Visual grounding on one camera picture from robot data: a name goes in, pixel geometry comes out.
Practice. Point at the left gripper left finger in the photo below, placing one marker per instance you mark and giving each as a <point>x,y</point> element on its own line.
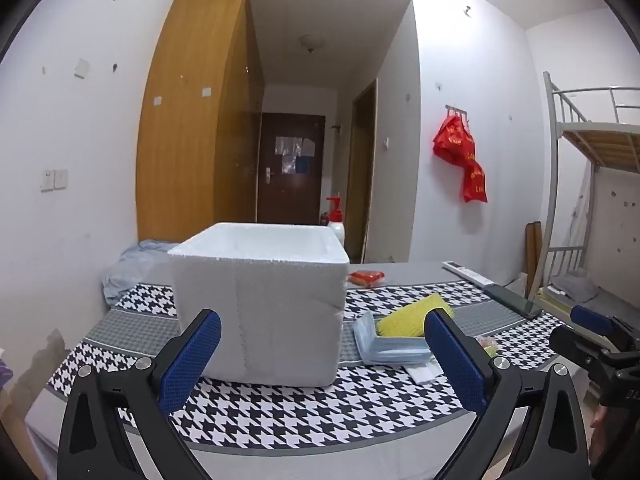
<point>93,442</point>

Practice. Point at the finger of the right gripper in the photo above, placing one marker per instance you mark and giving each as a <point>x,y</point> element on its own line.
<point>593,321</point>

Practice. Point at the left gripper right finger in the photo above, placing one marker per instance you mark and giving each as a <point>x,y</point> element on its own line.
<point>551,443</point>

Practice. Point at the white tissue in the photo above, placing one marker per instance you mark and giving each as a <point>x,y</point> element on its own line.
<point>424,373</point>

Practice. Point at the yellow foam net sleeve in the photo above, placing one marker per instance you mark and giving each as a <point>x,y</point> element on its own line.
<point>408,321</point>

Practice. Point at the blue face mask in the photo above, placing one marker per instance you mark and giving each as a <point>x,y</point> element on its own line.
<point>393,351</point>

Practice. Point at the person right hand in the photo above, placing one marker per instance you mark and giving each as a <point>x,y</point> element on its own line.
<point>598,436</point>

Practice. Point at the black smartphone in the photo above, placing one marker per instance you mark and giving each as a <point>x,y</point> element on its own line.
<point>516,303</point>

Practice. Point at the wooden planks leaning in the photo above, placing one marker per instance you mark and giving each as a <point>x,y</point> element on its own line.
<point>533,240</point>

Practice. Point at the green snack wrapper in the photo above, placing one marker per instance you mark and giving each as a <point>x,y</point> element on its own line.
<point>489,344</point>

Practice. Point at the white remote control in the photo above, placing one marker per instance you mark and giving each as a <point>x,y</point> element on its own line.
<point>467,274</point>

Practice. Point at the light blue crumpled cloth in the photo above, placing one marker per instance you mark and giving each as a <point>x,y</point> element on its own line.
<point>133,267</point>

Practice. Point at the houndstooth table mat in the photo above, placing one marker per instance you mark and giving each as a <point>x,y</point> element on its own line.
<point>365,403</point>

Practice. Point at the metal bunk bed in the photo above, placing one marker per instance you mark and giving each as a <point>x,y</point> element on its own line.
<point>589,241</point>

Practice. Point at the white styrofoam box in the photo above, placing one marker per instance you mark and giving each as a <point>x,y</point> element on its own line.
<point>279,291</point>

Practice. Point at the red plastic bag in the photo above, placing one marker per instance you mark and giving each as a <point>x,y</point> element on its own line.
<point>454,144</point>

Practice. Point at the red snack packet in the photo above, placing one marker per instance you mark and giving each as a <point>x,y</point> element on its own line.
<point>366,278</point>

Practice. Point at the wooden wardrobe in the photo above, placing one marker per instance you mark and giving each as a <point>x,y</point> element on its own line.
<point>200,120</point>

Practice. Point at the white pump lotion bottle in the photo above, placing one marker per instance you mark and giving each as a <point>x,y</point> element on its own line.
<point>335,218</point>

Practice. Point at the dark brown entrance door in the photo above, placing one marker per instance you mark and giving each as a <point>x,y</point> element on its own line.
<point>290,168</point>

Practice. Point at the ceiling lamp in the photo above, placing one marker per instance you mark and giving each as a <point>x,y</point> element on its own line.
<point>311,43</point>

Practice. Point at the wall switch panel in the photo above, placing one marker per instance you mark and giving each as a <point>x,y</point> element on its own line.
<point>54,180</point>

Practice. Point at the wall hook rack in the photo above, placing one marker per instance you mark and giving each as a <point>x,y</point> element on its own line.
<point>457,111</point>

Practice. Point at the wooden side door frame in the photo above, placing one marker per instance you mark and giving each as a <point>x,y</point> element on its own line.
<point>360,171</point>

